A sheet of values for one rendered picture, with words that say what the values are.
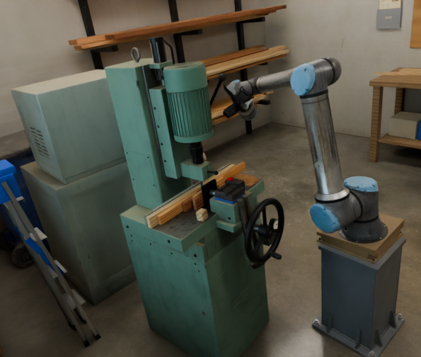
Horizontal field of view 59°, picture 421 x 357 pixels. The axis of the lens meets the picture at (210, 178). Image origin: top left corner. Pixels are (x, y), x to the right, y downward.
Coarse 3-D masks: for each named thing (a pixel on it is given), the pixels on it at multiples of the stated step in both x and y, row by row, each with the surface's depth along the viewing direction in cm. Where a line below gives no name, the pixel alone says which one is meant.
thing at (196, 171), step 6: (186, 162) 174; (204, 162) 171; (210, 162) 170; (186, 168) 173; (192, 168) 170; (198, 168) 168; (204, 168) 168; (210, 168) 171; (186, 174) 175; (192, 174) 172; (198, 174) 169; (204, 174) 169; (210, 174) 172; (204, 180) 169
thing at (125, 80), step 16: (128, 64) 167; (112, 80) 170; (128, 80) 162; (112, 96) 175; (128, 96) 167; (144, 96) 164; (128, 112) 172; (144, 112) 165; (128, 128) 177; (144, 128) 169; (128, 144) 182; (144, 144) 174; (128, 160) 188; (144, 160) 178; (144, 176) 184; (160, 176) 180; (144, 192) 190; (160, 192) 182; (176, 192) 190
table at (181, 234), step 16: (256, 192) 183; (192, 208) 169; (208, 208) 167; (176, 224) 158; (192, 224) 156; (208, 224) 158; (224, 224) 159; (240, 224) 160; (160, 240) 157; (176, 240) 149; (192, 240) 152
